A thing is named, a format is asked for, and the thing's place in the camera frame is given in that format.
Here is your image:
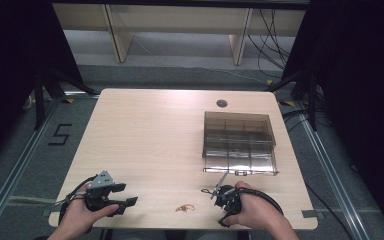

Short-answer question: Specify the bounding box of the transparent brown compartment box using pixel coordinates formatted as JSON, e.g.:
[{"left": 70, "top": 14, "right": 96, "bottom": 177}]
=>
[{"left": 201, "top": 110, "right": 279, "bottom": 177}]

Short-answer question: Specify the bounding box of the person's left hand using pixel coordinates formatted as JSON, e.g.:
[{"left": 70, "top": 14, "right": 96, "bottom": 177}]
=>
[{"left": 59, "top": 182, "right": 121, "bottom": 235}]

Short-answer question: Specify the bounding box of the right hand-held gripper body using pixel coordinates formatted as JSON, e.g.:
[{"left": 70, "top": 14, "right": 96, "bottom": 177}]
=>
[{"left": 211, "top": 170, "right": 244, "bottom": 216}]

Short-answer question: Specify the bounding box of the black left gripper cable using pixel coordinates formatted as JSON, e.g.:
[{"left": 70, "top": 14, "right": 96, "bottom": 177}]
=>
[{"left": 58, "top": 175, "right": 98, "bottom": 226}]

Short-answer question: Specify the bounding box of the black floor cable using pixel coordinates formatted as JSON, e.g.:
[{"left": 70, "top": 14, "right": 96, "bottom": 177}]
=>
[{"left": 304, "top": 182, "right": 355, "bottom": 240}]

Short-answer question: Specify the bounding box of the black curtain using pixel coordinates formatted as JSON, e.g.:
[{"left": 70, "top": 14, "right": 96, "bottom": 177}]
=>
[
  {"left": 0, "top": 0, "right": 85, "bottom": 172},
  {"left": 280, "top": 0, "right": 384, "bottom": 240}
]

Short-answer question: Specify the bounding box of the person's right hand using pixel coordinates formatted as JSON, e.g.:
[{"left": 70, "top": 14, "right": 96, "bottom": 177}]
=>
[{"left": 222, "top": 180, "right": 286, "bottom": 232}]

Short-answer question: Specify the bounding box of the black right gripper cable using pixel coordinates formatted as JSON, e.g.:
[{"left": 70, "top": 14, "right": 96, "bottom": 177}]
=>
[{"left": 238, "top": 187, "right": 285, "bottom": 216}]

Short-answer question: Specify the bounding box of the thin white floor cable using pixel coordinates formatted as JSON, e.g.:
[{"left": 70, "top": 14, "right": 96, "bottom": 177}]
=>
[{"left": 132, "top": 35, "right": 272, "bottom": 85}]

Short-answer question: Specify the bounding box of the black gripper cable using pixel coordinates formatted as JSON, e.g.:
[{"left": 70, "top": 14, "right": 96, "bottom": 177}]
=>
[
  {"left": 238, "top": 187, "right": 285, "bottom": 216},
  {"left": 58, "top": 175, "right": 98, "bottom": 226}
]

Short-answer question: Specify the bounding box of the black metal stand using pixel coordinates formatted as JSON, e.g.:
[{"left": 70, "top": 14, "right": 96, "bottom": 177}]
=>
[
  {"left": 32, "top": 66, "right": 100, "bottom": 131},
  {"left": 265, "top": 69, "right": 320, "bottom": 132}
]

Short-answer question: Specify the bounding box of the light wooden desk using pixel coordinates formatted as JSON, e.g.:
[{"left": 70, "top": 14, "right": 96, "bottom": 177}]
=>
[{"left": 52, "top": 3, "right": 306, "bottom": 66}]

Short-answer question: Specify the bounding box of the bundle of black cables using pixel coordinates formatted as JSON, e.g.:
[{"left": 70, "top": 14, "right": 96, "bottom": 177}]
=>
[{"left": 247, "top": 8, "right": 292, "bottom": 80}]

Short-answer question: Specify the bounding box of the brown rubber band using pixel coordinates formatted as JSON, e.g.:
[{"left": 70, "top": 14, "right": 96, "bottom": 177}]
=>
[{"left": 175, "top": 203, "right": 196, "bottom": 214}]

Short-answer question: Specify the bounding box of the aluminium floor rail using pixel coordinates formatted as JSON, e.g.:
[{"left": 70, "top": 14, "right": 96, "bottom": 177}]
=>
[
  {"left": 294, "top": 101, "right": 370, "bottom": 240},
  {"left": 0, "top": 94, "right": 65, "bottom": 232}
]

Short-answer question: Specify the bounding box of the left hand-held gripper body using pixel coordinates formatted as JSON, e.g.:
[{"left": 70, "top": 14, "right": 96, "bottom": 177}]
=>
[{"left": 85, "top": 169, "right": 118, "bottom": 213}]

